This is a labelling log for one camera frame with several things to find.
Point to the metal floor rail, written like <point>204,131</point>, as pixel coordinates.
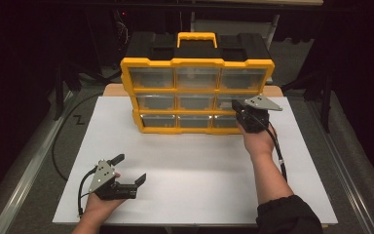
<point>29,169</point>
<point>351,195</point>

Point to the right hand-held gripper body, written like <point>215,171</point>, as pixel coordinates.
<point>254,120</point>

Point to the person's left hand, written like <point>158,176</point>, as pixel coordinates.
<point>97,209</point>

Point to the single clear plastic drawer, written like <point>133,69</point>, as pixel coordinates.
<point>224,102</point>

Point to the person's right hand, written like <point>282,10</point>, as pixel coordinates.
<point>259,143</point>

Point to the set of transparent organizer bins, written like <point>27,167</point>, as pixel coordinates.
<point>196,78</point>

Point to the yellow black organizer cabinet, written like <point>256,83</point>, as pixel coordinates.
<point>196,61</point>

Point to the black metal stand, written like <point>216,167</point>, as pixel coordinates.
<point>58,97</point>
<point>327,107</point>

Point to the person's black sleeve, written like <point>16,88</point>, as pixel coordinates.
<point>289,217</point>

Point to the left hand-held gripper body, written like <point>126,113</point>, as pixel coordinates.
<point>105,182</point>

